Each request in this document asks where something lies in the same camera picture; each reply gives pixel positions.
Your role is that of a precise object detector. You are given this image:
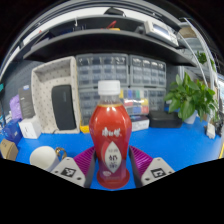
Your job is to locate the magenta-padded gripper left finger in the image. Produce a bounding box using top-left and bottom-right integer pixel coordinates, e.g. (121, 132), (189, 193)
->
(50, 146), (98, 189)

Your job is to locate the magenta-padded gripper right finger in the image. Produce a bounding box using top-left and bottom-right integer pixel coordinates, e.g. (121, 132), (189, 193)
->
(128, 145), (176, 188)

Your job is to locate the red-labelled tea drink bottle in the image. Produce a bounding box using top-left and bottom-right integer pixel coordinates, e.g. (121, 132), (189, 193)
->
(88, 79), (133, 188)

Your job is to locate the white ceramic cup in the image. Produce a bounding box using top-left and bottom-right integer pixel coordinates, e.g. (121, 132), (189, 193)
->
(29, 145), (68, 173)

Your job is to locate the yellow multimeter with red leads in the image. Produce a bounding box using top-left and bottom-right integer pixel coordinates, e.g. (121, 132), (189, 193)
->
(79, 123), (92, 134)

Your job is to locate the black box with white label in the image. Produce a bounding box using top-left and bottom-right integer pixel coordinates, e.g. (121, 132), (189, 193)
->
(129, 115), (150, 132)

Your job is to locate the flat black case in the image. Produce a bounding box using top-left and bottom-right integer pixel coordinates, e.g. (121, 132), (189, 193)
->
(148, 110), (184, 129)

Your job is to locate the small white box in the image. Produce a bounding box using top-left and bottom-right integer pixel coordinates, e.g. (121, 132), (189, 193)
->
(18, 115), (43, 140)

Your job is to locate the brown cardboard box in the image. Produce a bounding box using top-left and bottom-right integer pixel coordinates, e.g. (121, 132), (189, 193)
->
(0, 138), (19, 162)

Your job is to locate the narrow grey drawer cabinet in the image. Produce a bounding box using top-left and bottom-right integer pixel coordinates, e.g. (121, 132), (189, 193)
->
(147, 88), (167, 112)

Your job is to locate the clear organiser with colourful parts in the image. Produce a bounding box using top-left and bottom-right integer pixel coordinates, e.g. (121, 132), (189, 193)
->
(119, 88), (150, 117)

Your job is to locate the white perforated crate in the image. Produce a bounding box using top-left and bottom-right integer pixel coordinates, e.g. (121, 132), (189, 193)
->
(30, 55), (82, 135)

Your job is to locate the green potted plant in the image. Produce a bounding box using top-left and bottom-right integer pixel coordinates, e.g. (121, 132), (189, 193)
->
(163, 71), (219, 125)

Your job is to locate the dark grey upright box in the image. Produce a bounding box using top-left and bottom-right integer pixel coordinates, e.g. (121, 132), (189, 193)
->
(18, 84), (36, 119)

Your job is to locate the purple plastic bag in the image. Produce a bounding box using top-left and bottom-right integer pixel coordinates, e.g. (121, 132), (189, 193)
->
(9, 94), (24, 121)

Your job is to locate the wide grey drawer cabinet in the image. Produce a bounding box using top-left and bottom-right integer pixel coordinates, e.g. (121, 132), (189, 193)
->
(75, 53), (130, 89)

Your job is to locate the black overhead shelf unit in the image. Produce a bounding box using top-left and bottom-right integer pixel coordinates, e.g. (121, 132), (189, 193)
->
(6, 6), (198, 68)

